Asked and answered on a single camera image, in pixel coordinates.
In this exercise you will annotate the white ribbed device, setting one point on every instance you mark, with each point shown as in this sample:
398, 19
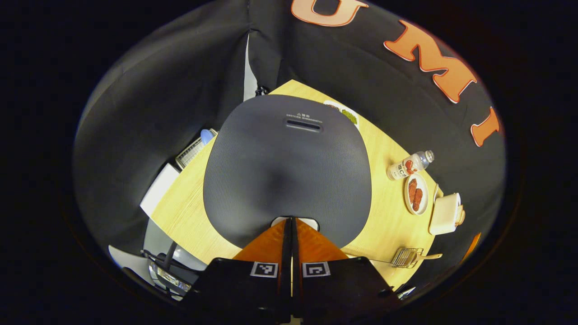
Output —
192, 151

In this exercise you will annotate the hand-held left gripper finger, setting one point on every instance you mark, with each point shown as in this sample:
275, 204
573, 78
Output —
286, 280
297, 289

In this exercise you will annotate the white flat board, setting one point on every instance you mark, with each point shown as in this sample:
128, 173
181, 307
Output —
159, 189

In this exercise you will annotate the white round plate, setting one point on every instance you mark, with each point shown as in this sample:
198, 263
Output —
425, 198

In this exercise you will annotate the white divided grain dish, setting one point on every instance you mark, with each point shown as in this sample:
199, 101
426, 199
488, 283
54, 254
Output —
350, 116

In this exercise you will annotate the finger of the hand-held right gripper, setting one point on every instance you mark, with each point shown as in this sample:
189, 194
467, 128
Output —
471, 247

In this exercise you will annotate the black backdrop cloth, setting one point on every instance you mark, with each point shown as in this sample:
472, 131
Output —
158, 113

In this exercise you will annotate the small light blue object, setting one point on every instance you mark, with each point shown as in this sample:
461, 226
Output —
207, 136

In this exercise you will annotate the red meat piece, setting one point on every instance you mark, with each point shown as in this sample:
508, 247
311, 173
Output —
412, 188
418, 198

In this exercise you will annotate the dark grey rice cooker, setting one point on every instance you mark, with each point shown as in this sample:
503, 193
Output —
284, 171

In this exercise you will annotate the white toaster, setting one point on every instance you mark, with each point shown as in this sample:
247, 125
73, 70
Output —
445, 214

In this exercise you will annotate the toast slice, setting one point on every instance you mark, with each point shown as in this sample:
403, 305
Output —
460, 215

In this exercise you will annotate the clear drink bottle red label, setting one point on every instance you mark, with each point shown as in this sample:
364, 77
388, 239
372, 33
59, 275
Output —
406, 167

